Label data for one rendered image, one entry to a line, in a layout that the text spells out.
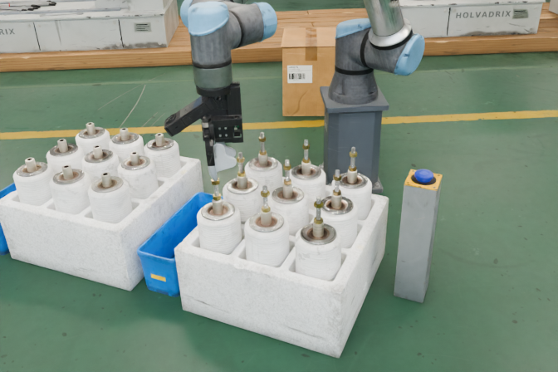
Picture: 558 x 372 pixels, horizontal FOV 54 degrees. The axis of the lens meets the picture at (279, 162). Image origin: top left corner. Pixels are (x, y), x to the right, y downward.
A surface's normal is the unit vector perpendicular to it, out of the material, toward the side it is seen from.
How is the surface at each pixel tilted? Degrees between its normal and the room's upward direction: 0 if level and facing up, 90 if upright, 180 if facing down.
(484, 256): 0
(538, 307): 0
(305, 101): 89
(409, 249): 90
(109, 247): 90
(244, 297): 90
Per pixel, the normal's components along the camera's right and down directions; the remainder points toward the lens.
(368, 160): 0.04, 0.47
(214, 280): -0.40, 0.44
